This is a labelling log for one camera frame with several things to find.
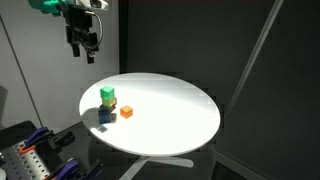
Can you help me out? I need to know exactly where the white table base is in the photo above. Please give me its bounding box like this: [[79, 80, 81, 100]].
[[118, 155, 195, 180]]

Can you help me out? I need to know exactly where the blue toy block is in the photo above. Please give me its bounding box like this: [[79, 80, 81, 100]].
[[98, 110, 112, 124]]

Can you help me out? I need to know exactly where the lime green toy block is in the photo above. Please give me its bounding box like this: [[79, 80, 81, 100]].
[[102, 97, 116, 107]]

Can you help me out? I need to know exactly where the perforated metal board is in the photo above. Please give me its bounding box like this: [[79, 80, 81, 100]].
[[0, 141, 50, 180]]

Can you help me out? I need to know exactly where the purple clamp with orange tip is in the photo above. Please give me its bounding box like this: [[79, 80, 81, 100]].
[[19, 127, 53, 154]]

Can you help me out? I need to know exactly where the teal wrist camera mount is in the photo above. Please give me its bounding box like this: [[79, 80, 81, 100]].
[[28, 0, 64, 15]]

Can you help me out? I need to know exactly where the dark green toy block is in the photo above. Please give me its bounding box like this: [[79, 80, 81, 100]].
[[100, 86, 115, 99]]

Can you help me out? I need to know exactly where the grey toy block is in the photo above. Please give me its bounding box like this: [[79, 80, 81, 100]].
[[99, 104, 110, 111]]

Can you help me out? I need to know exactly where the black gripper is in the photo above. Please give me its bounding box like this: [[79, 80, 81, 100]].
[[63, 7, 99, 64]]

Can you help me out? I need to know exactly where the orange toy block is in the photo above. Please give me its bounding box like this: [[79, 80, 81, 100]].
[[120, 105, 133, 119]]

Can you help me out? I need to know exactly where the purple black clamp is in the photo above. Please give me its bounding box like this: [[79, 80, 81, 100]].
[[43, 160, 104, 180]]

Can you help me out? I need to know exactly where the round white table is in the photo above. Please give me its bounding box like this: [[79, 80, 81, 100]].
[[79, 73, 220, 156]]

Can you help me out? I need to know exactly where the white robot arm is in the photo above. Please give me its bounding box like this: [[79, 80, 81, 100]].
[[63, 0, 109, 64]]

